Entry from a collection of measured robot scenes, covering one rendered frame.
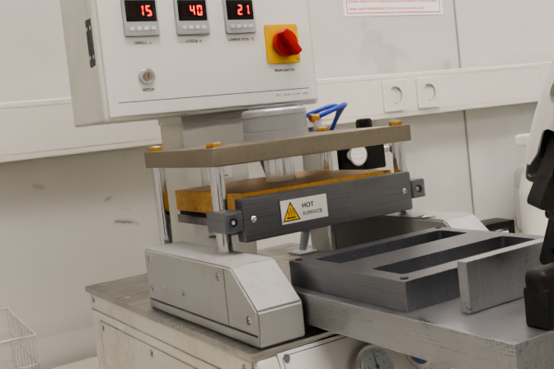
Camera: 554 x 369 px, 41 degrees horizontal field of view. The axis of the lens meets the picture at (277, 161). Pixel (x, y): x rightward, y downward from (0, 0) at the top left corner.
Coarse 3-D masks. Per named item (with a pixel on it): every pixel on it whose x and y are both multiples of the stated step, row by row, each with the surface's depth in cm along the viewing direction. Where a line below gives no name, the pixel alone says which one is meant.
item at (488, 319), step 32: (480, 256) 57; (512, 256) 58; (480, 288) 56; (512, 288) 58; (320, 320) 67; (352, 320) 63; (384, 320) 59; (416, 320) 56; (448, 320) 55; (480, 320) 54; (512, 320) 53; (416, 352) 56; (448, 352) 53; (480, 352) 51; (512, 352) 48; (544, 352) 50
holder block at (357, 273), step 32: (320, 256) 72; (352, 256) 74; (384, 256) 69; (416, 256) 67; (448, 256) 69; (320, 288) 68; (352, 288) 64; (384, 288) 60; (416, 288) 59; (448, 288) 60
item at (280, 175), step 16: (272, 160) 88; (288, 160) 88; (272, 176) 88; (288, 176) 88; (304, 176) 91; (320, 176) 89; (336, 176) 86; (352, 176) 85; (368, 176) 86; (176, 192) 91; (192, 192) 87; (208, 192) 84; (240, 192) 79; (256, 192) 78; (272, 192) 79; (192, 208) 88; (208, 208) 85
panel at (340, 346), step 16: (336, 336) 69; (288, 352) 66; (304, 352) 67; (320, 352) 68; (336, 352) 69; (352, 352) 69; (288, 368) 66; (304, 368) 66; (320, 368) 67; (336, 368) 68; (352, 368) 69; (400, 368) 71; (416, 368) 72; (432, 368) 73; (448, 368) 74
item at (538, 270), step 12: (552, 264) 52; (528, 276) 51; (540, 276) 50; (552, 276) 50; (528, 288) 51; (540, 288) 50; (552, 288) 50; (528, 300) 51; (540, 300) 50; (552, 300) 50; (528, 312) 51; (540, 312) 50; (552, 312) 50; (528, 324) 51; (540, 324) 50; (552, 324) 50
